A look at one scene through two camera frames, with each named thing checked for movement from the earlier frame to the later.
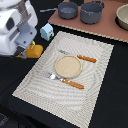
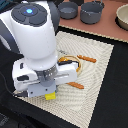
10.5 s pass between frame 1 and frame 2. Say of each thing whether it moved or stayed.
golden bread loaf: moved
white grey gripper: moved
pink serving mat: stayed
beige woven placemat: stayed
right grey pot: stayed
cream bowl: stayed
